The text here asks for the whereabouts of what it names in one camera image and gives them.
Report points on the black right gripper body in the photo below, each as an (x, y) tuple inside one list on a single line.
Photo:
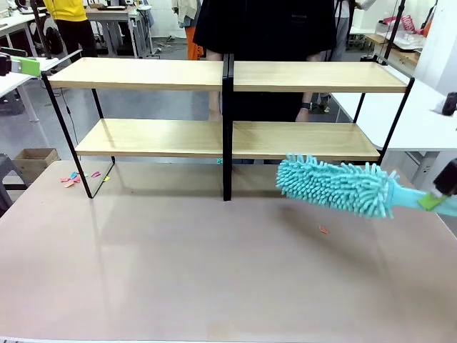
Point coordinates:
[(448, 178)]

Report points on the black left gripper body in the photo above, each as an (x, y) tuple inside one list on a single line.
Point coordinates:
[(4, 64)]

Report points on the teal chenille duster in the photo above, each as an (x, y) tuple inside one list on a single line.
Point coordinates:
[(332, 186)]

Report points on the person's left forearm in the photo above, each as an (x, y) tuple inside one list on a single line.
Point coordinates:
[(308, 97)]

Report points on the person's left hand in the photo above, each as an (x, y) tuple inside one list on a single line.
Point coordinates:
[(302, 115)]

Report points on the person's right hand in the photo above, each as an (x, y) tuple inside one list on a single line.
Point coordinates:
[(214, 115)]

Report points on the white table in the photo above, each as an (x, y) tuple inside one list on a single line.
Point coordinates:
[(410, 121), (10, 84)]

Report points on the black stand pole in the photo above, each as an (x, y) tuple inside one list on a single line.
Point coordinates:
[(392, 35), (48, 56)]

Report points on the black backpack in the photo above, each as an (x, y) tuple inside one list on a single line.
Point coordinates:
[(53, 41)]

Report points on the white desk with clutter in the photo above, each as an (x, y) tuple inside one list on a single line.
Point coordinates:
[(14, 23)]

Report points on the person in yellow top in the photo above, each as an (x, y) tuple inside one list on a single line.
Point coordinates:
[(68, 9)]

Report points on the cardboard box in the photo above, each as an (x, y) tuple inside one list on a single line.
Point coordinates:
[(34, 164)]

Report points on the grey-legged desk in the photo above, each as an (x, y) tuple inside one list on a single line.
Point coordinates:
[(114, 14)]

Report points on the grey stool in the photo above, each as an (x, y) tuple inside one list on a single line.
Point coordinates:
[(5, 168)]

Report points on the orange paper scrap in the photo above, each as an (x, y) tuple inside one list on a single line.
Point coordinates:
[(323, 229), (69, 184)]

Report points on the wooden table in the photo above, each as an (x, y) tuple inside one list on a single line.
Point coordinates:
[(403, 53)]

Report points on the black wrist watch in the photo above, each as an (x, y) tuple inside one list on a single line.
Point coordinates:
[(307, 105)]

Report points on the pink printed bag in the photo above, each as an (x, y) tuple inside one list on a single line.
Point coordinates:
[(410, 23)]

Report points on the person in orange trousers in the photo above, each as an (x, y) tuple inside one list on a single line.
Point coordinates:
[(191, 43)]

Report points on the person in black dress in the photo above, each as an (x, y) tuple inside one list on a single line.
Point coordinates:
[(264, 28)]

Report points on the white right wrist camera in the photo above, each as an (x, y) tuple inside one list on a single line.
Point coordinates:
[(450, 105)]

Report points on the wood shelf unit black frame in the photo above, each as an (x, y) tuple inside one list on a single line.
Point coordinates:
[(143, 73), (285, 78)]

